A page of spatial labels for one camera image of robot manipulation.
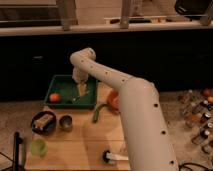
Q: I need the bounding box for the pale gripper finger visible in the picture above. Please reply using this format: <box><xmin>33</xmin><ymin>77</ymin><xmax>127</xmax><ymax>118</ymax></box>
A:
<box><xmin>77</xmin><ymin>83</ymin><xmax>87</xmax><ymax>96</ymax></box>

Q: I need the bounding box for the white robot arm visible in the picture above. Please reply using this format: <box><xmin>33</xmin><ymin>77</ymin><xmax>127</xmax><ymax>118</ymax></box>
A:
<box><xmin>70</xmin><ymin>48</ymin><xmax>179</xmax><ymax>171</ymax></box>

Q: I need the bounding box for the green plastic tray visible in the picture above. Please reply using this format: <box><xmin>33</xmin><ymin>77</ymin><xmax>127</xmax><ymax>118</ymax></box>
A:
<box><xmin>44</xmin><ymin>75</ymin><xmax>98</xmax><ymax>109</ymax></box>

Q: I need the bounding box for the orange fruit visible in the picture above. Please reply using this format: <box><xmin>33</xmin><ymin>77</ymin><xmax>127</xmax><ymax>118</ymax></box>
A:
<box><xmin>49</xmin><ymin>93</ymin><xmax>61</xmax><ymax>103</ymax></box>

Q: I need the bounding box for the green chili pepper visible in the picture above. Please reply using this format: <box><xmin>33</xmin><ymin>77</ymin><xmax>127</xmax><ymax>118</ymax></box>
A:
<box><xmin>92</xmin><ymin>103</ymin><xmax>108</xmax><ymax>123</ymax></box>

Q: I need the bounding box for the small metal cup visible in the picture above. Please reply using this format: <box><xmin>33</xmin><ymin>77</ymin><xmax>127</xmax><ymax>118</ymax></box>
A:
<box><xmin>59</xmin><ymin>115</ymin><xmax>72</xmax><ymax>132</ymax></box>

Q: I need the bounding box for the black bowl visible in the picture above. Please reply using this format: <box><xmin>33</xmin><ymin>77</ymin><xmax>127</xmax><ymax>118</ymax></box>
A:
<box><xmin>30</xmin><ymin>111</ymin><xmax>57</xmax><ymax>136</ymax></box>

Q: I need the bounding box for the tan sponge block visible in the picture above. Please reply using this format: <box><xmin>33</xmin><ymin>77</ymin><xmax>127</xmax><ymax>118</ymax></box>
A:
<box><xmin>34</xmin><ymin>114</ymin><xmax>53</xmax><ymax>130</ymax></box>

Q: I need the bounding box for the light green cup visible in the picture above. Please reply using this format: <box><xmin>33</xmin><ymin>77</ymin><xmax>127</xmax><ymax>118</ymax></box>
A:
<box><xmin>30</xmin><ymin>139</ymin><xmax>47</xmax><ymax>157</ymax></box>

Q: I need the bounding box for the black and white brush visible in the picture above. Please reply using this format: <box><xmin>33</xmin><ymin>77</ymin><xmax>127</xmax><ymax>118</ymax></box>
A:
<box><xmin>102</xmin><ymin>150</ymin><xmax>129</xmax><ymax>164</ymax></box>

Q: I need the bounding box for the black stand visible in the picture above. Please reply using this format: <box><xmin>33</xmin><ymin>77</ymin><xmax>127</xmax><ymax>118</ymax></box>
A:
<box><xmin>12</xmin><ymin>132</ymin><xmax>23</xmax><ymax>171</ymax></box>

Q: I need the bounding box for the spice jar rack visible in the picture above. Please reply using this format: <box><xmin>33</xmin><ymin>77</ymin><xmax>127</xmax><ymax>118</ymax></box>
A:
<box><xmin>178</xmin><ymin>90</ymin><xmax>212</xmax><ymax>145</ymax></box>

